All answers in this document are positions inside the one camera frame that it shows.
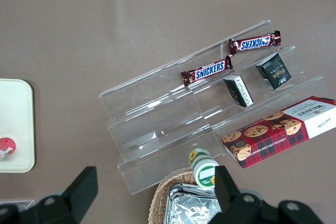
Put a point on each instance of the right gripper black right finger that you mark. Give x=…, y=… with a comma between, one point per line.
x=225, y=192

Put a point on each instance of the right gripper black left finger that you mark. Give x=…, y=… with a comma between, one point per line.
x=76, y=197

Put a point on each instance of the oval wicker basket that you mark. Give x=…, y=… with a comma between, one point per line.
x=157, y=200

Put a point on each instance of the cream plastic tray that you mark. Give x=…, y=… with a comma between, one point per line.
x=15, y=108

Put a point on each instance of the white green yogurt bottle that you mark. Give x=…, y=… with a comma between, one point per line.
x=202, y=166

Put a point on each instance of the foil food container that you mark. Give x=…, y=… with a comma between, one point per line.
x=189, y=208

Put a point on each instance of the red tartan Walkers cookie box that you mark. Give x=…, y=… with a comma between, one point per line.
x=275, y=134

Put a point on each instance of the clear acrylic stepped shelf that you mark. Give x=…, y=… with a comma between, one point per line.
x=262, y=98
x=147, y=108

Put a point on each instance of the black box with white side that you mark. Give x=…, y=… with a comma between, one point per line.
x=236, y=90

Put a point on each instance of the Snickers chocolate bar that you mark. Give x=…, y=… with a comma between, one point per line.
x=210, y=69
x=254, y=43

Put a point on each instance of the black box with gold print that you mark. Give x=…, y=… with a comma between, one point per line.
x=275, y=73

